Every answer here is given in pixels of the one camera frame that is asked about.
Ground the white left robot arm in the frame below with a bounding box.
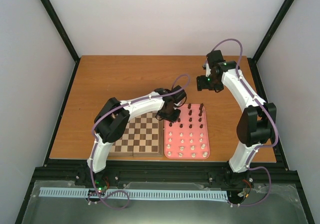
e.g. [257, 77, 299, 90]
[86, 85, 187, 186]

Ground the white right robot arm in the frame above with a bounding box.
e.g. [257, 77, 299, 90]
[196, 50, 277, 188]

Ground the wooden chess board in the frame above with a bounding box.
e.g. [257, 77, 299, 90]
[109, 111, 164, 157]

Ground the dark king piece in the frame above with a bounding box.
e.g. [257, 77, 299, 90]
[199, 103, 204, 111]

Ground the pink plastic tray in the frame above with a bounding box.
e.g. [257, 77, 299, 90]
[163, 104, 210, 160]

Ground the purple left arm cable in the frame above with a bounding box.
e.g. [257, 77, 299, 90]
[90, 73, 131, 211]

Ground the black aluminium frame rail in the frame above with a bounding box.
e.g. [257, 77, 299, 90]
[15, 159, 315, 224]

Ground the light blue cable duct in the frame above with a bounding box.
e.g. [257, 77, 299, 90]
[38, 187, 228, 202]

